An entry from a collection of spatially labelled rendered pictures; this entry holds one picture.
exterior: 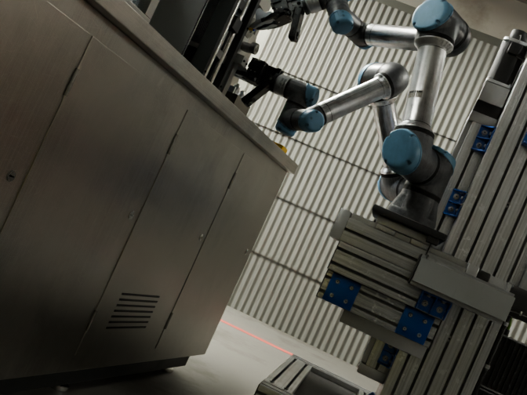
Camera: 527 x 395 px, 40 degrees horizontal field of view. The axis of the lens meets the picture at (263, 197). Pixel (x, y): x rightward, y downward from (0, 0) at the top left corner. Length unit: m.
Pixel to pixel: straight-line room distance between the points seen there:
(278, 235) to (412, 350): 3.29
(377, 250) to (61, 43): 1.15
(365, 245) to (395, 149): 0.30
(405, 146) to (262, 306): 3.55
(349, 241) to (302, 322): 3.33
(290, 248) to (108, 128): 3.98
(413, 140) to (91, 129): 0.93
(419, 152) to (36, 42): 1.13
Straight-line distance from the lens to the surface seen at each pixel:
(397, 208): 2.15
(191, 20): 2.31
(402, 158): 2.05
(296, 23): 2.55
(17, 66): 1.28
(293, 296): 5.44
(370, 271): 2.13
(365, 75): 2.71
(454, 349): 2.34
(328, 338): 5.43
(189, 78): 1.73
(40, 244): 1.53
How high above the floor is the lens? 0.61
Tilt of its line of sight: 2 degrees up
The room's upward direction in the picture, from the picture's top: 24 degrees clockwise
